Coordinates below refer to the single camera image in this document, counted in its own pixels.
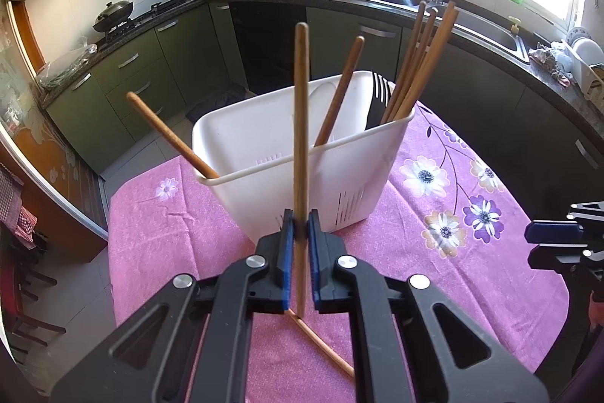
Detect red checkered cloth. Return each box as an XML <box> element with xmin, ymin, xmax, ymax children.
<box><xmin>0</xmin><ymin>162</ymin><xmax>39</xmax><ymax>249</ymax></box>

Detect person's dark pants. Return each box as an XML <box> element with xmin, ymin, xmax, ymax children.
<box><xmin>535</xmin><ymin>271</ymin><xmax>604</xmax><ymax>391</ymax></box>

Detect dark floor mat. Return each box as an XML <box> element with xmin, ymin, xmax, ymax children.
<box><xmin>185</xmin><ymin>84</ymin><xmax>249</xmax><ymax>123</ymax></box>

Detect black plastic fork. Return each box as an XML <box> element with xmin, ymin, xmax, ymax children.
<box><xmin>365</xmin><ymin>71</ymin><xmax>396</xmax><ymax>131</ymax></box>

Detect frosted glass sliding door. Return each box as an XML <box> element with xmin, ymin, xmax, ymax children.
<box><xmin>0</xmin><ymin>6</ymin><xmax>110</xmax><ymax>239</ymax></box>

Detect steel double sink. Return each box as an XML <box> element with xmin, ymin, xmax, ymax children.
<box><xmin>315</xmin><ymin>0</ymin><xmax>532</xmax><ymax>64</ymax></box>

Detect clear plastic bag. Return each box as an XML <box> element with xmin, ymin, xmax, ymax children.
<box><xmin>35</xmin><ymin>43</ymin><xmax>99</xmax><ymax>90</ymax></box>

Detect pink floral tablecloth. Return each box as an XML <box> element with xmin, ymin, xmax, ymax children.
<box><xmin>108</xmin><ymin>102</ymin><xmax>570</xmax><ymax>403</ymax></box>

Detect white plastic utensil basket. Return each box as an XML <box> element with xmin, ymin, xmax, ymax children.
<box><xmin>192</xmin><ymin>70</ymin><xmax>416</xmax><ymax>244</ymax></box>

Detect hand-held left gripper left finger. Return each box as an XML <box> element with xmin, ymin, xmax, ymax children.
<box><xmin>49</xmin><ymin>208</ymin><xmax>296</xmax><ymax>403</ymax></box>

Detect white dish rack with plates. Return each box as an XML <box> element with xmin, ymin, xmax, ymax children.
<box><xmin>564</xmin><ymin>26</ymin><xmax>604</xmax><ymax>102</ymax></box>

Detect black wok with lid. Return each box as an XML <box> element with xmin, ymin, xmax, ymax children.
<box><xmin>92</xmin><ymin>0</ymin><xmax>136</xmax><ymax>34</ymax></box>

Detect green kitchen cabinets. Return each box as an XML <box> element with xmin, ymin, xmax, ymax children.
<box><xmin>40</xmin><ymin>1</ymin><xmax>604</xmax><ymax>208</ymax></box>

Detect white plastic spoon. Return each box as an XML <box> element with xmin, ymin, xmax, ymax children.
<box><xmin>309</xmin><ymin>79</ymin><xmax>345</xmax><ymax>134</ymax></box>

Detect dark wooden chair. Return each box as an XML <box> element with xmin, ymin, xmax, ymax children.
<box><xmin>0</xmin><ymin>238</ymin><xmax>67</xmax><ymax>367</ymax></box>

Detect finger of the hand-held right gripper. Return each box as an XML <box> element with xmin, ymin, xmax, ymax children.
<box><xmin>525</xmin><ymin>202</ymin><xmax>604</xmax><ymax>243</ymax></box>
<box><xmin>527</xmin><ymin>245</ymin><xmax>604</xmax><ymax>272</ymax></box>

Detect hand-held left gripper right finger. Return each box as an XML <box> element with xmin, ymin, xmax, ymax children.
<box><xmin>307</xmin><ymin>209</ymin><xmax>550</xmax><ymax>403</ymax></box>

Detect crumpled rag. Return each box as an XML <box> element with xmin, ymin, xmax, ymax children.
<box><xmin>528</xmin><ymin>42</ymin><xmax>575</xmax><ymax>88</ymax></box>

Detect black gas stove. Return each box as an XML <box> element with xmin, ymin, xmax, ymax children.
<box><xmin>93</xmin><ymin>0</ymin><xmax>202</xmax><ymax>43</ymax></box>

